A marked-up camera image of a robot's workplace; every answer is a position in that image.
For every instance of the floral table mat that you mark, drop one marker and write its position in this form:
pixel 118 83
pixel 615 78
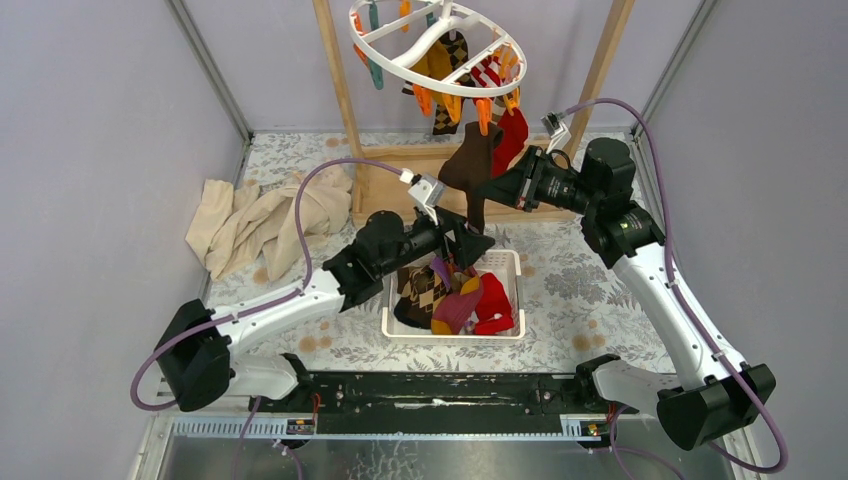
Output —
pixel 574 310

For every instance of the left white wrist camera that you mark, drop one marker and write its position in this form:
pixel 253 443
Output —
pixel 425 191

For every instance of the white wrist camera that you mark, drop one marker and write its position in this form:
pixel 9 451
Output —
pixel 556 126
pixel 425 191

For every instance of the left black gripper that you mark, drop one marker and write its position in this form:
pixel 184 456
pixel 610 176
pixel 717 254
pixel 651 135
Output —
pixel 469 244

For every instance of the purple orange striped sock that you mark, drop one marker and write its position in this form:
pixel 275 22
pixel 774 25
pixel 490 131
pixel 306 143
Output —
pixel 455 312

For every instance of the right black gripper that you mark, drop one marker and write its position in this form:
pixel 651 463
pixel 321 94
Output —
pixel 524 177

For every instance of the white plastic basket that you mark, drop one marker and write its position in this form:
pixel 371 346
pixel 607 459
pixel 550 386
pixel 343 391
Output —
pixel 505 265

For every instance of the wooden hanging rack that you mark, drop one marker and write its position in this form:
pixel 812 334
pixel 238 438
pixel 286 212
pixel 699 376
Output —
pixel 447 16

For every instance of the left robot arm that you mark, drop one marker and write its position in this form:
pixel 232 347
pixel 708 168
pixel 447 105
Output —
pixel 203 353

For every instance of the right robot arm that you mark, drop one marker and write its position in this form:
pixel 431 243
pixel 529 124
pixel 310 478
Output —
pixel 705 399

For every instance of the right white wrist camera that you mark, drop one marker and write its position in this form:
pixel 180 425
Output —
pixel 556 126

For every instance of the mustard yellow sock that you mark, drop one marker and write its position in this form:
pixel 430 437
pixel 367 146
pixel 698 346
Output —
pixel 446 55

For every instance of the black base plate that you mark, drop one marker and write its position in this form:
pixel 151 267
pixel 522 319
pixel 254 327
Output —
pixel 428 403

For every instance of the beige crumpled cloth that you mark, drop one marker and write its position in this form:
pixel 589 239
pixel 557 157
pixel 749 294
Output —
pixel 232 227

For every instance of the red white striped sock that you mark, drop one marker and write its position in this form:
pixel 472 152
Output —
pixel 486 74

